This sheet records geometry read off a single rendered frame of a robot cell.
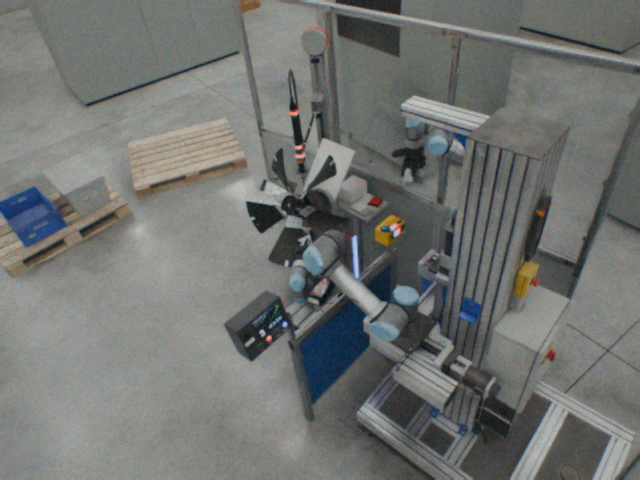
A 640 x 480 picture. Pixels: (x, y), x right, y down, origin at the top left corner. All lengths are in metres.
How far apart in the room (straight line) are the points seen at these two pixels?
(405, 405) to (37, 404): 2.52
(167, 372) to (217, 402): 0.48
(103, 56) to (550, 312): 6.74
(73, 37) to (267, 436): 5.89
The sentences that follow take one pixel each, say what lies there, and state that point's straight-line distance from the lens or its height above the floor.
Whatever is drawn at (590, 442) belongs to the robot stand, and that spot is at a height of 0.21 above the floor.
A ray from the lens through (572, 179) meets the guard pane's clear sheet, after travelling 2.58.
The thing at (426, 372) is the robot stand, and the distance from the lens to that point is 2.28.
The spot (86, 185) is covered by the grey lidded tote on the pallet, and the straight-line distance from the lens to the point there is 5.02.
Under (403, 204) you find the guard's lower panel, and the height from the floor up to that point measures 0.87.
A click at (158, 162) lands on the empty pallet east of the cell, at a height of 0.14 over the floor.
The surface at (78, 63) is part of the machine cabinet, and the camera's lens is 7.65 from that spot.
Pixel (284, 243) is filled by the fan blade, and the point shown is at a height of 1.03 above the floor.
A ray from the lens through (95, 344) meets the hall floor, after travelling 4.12.
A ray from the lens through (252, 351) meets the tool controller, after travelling 2.21.
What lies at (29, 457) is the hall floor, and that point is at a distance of 3.81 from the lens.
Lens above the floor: 2.89
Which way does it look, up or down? 42 degrees down
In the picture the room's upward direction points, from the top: 7 degrees counter-clockwise
